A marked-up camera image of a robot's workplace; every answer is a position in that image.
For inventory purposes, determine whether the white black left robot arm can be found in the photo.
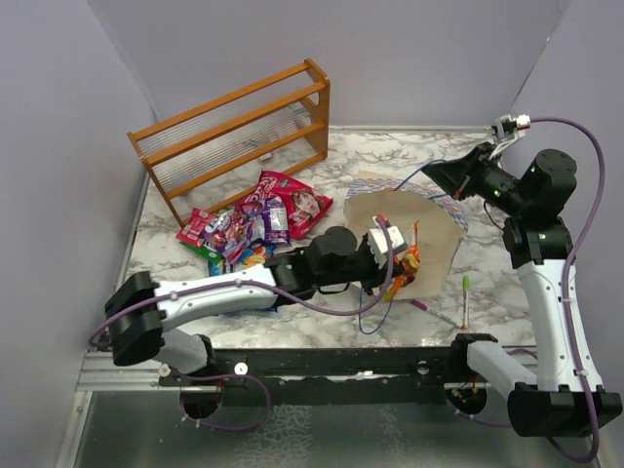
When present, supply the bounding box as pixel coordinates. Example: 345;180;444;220
103;226;408;385

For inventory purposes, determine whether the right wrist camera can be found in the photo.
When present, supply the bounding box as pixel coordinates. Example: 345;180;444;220
489;114;531;161

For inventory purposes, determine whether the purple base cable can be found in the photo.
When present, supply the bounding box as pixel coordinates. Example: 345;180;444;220
446;348;537;429
177;372;272;433

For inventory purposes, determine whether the blue gummy snack bag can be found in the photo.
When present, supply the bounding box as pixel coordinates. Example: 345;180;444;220
208;246;277;317

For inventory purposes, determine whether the green snack bag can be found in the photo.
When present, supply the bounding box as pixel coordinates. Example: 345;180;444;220
180;242;222;264

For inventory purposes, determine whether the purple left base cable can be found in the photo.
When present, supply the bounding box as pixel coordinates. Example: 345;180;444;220
177;372;272;433

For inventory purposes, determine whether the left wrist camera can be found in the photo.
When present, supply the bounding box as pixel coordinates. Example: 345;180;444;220
368;215;408;267

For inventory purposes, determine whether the red pink snack bag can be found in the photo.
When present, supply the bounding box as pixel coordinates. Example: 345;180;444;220
253;171;333;240

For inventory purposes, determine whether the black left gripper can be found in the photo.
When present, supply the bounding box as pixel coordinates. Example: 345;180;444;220
316;232;403;295

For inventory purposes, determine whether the orange wooden rack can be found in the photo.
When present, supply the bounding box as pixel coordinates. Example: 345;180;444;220
128;58;331;225

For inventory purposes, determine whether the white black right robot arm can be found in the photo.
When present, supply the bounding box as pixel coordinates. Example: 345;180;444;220
423;143;622;437

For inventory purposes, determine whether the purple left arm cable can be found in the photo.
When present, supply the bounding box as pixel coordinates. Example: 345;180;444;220
88;216;396;350

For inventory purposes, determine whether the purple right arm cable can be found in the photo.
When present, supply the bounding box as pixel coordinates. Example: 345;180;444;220
528;115;605;464

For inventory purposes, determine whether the orange snack box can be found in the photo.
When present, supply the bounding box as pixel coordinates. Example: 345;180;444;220
383;221;421;302

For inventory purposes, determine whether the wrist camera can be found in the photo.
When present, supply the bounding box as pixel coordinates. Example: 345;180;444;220
489;114;531;161
368;215;408;267

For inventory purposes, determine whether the purple marker pen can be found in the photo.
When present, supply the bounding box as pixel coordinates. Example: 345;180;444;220
410;299;462;330

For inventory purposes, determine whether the pink berry candy packet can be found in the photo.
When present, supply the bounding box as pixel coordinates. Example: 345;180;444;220
202;210;265;263

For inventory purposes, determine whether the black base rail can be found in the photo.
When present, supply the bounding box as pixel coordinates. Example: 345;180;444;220
160;342;486;408

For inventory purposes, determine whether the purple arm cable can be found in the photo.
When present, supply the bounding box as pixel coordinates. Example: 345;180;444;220
528;115;605;464
88;216;396;350

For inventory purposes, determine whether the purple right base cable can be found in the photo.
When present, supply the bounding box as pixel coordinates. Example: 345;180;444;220
446;348;537;429

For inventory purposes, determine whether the green marker pen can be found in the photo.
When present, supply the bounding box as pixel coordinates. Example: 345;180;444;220
462;275;471;330

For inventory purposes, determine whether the blue checkered paper bag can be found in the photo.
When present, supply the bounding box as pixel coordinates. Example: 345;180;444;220
343;158;470;335

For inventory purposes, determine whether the red candy packet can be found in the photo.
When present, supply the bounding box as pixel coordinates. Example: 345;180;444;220
175;208;216;248

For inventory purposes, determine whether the purple snack bag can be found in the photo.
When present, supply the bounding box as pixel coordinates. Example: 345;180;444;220
241;196;290;246

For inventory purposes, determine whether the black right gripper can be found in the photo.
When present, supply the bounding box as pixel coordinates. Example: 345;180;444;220
424;141;531;215

